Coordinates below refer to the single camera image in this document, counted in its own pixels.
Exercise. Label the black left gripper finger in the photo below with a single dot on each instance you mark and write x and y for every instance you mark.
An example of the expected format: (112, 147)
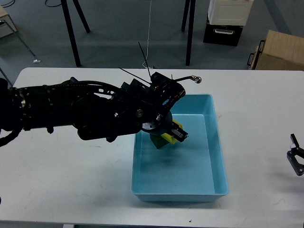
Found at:
(178, 133)

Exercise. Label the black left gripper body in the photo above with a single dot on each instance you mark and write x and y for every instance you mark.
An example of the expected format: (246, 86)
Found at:
(160, 127)

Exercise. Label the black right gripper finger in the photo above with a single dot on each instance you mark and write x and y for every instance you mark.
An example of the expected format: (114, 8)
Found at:
(294, 140)
(291, 156)

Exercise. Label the yellow wooden block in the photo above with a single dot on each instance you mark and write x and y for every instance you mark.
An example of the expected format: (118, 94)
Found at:
(170, 138)

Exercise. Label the green wooden block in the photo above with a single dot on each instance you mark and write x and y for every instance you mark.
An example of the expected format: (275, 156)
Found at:
(158, 141)

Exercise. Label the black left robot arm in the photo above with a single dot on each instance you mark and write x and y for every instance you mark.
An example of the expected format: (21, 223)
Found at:
(96, 109)

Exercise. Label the black storage box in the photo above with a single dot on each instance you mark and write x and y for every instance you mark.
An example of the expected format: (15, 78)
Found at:
(228, 35)

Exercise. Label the blue plastic bin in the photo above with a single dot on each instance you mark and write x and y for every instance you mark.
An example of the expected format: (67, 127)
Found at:
(188, 171)

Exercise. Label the black zip tie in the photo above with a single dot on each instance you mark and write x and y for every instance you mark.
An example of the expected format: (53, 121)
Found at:
(145, 59)

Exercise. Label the wooden cabinet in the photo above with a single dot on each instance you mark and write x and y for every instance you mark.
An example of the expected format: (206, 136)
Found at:
(279, 51)

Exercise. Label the black table leg left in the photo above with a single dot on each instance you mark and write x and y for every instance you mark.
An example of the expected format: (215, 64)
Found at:
(70, 30)

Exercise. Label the black table leg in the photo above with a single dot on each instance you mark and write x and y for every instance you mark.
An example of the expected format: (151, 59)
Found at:
(188, 17)
(70, 30)

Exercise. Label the black table leg right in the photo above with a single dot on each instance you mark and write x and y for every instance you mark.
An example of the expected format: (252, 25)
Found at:
(188, 17)

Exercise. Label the light wooden furniture left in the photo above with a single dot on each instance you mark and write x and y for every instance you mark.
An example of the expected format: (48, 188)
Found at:
(7, 27)

